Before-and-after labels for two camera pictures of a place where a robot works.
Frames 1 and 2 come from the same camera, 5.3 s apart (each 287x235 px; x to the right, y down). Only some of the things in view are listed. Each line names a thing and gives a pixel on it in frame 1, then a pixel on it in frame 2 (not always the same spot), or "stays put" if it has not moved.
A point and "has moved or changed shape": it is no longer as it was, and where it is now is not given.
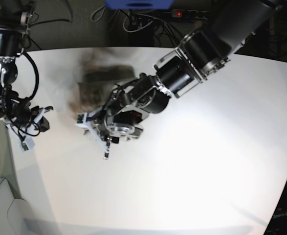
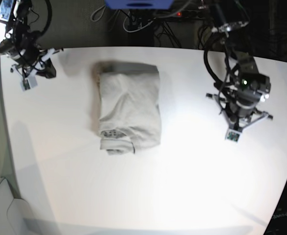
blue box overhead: [139, 4] stays put
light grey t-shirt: [93, 72] has moved or changed shape
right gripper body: [107, 131] → [238, 109]
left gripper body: [26, 122] → [39, 62]
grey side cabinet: [6, 215] stays put
